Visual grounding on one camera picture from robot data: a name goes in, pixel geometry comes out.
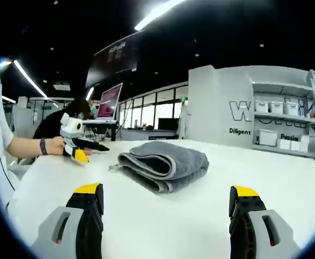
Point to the white storage box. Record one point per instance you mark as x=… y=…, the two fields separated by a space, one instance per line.
x=261 y=106
x=267 y=137
x=291 y=108
x=277 y=107

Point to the white partition panel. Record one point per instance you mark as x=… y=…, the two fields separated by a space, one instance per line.
x=216 y=108

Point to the purple wristband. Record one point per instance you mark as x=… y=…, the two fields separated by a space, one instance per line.
x=43 y=146

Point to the dark hanging sign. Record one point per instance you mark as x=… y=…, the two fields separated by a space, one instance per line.
x=114 y=60

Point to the long ceiling light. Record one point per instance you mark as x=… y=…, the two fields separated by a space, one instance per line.
x=29 y=78
x=157 y=13

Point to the ceiling air vent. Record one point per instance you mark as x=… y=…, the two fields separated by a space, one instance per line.
x=62 y=86

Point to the person's white shirt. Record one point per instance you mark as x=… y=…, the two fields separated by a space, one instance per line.
x=1 y=151

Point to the person's left hand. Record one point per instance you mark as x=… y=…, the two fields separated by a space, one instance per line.
x=55 y=146

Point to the grey towel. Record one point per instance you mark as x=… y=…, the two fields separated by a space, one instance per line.
x=171 y=164

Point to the black monitor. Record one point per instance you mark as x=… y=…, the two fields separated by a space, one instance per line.
x=168 y=124

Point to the grey shelf unit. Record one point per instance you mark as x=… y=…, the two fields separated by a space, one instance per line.
x=289 y=118

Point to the pink lit screen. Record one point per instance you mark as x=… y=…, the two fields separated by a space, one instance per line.
x=109 y=101

